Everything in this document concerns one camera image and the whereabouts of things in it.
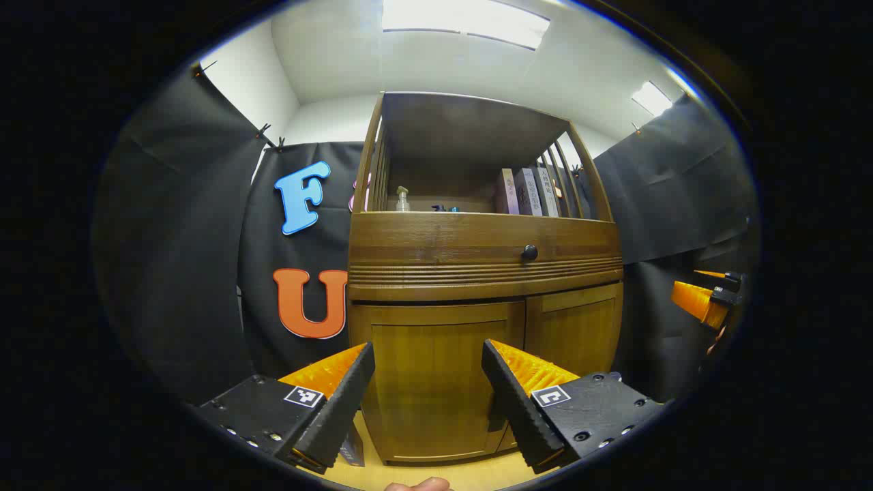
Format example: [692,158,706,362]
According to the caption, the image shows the pale pink shelf book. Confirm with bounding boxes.
[496,168,520,215]

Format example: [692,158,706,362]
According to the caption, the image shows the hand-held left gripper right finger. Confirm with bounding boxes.
[481,338,664,475]

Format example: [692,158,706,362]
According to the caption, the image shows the small ceiling light panel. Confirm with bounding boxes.
[631,80,675,117]

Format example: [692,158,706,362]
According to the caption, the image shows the black backdrop cloth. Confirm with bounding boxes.
[92,65,761,410]

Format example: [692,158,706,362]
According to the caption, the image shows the wooden shoe cabinet door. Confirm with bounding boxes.
[501,282,623,454]
[350,300,527,465]

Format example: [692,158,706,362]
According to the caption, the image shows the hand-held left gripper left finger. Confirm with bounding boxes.
[193,342,376,476]

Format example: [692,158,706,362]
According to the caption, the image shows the wooden double-door shoe cabinet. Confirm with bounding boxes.
[346,91,625,466]

